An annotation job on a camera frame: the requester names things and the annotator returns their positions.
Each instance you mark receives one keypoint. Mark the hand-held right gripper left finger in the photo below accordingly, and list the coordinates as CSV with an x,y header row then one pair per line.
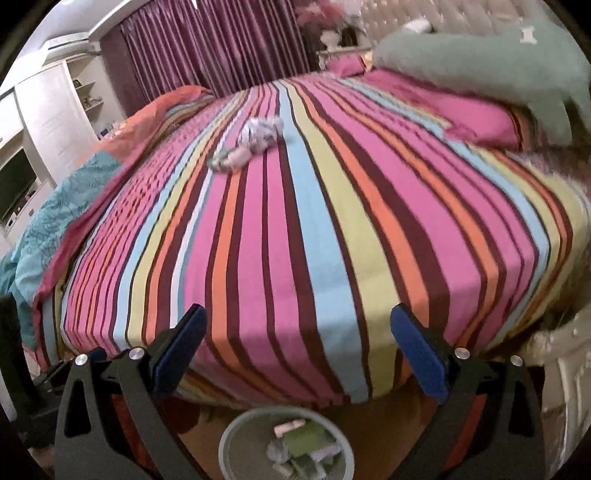
x,y
182,350

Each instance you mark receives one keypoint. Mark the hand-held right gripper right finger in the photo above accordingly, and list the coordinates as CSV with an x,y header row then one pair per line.
x,y
418,350

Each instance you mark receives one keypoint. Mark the round grey trash bin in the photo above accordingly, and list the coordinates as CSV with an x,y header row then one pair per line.
x,y
231,429

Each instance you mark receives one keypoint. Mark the green patterned tissue packet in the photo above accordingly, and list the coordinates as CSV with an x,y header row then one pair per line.
x,y
231,159

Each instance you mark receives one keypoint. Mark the large white paper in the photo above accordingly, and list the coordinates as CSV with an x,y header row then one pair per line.
x,y
261,131

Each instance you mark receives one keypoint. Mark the orange and teal quilt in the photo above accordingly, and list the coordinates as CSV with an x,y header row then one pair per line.
x,y
51,217

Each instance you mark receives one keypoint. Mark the black television screen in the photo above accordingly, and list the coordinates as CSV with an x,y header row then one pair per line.
x,y
14,184

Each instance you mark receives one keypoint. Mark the white cabinet with shelves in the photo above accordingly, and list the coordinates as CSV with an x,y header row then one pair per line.
x,y
55,115

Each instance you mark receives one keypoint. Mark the small pink pillow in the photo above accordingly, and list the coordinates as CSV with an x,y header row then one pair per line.
x,y
347,65

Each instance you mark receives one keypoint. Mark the green long pillow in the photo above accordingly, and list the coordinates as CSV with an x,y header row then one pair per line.
x,y
485,60

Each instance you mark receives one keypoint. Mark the purple curtain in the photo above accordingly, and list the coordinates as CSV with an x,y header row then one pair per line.
x,y
207,46

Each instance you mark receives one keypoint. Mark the white air conditioner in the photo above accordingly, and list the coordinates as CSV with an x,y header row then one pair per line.
x,y
74,45

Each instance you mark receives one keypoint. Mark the white vase with flowers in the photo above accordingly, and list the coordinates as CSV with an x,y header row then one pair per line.
x,y
330,27

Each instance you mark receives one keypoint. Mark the tufted beige headboard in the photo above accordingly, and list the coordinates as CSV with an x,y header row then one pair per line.
x,y
452,14

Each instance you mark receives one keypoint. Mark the white bed frame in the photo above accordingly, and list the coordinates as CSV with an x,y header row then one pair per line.
x,y
563,360

